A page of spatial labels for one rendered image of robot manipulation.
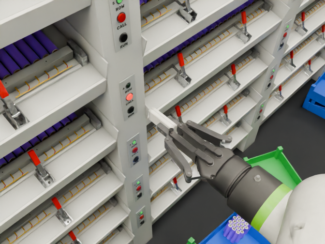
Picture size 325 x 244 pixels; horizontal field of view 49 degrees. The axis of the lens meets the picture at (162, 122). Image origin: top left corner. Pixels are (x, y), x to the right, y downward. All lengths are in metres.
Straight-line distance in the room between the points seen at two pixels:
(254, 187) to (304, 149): 1.29
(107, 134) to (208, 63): 0.36
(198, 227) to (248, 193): 0.97
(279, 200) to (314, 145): 1.32
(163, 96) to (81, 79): 0.30
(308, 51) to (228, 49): 0.80
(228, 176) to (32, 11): 0.41
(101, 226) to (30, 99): 0.61
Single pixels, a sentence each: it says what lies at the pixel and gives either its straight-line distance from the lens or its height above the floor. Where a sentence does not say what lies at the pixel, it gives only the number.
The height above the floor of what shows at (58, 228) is 0.56.
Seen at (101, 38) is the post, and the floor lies 1.05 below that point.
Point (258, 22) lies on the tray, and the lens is 1.22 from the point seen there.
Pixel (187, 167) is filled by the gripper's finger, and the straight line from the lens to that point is 0.66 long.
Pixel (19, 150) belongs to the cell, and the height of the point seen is 0.80.
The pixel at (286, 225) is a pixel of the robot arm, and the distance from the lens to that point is 0.50.
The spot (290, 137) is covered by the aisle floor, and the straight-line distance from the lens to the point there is 1.92.
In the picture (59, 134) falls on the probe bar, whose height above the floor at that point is 0.80.
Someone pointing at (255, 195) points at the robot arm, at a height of 0.91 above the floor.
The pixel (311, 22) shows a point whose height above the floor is 0.56.
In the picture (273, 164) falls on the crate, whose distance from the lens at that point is 1.79.
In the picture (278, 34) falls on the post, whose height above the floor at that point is 0.69.
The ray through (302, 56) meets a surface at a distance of 1.80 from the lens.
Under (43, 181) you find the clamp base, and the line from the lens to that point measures 0.80.
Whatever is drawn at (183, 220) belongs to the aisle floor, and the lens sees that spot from 1.58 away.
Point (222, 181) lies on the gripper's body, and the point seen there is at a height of 0.89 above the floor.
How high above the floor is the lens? 1.44
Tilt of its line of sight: 50 degrees down
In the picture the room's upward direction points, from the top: straight up
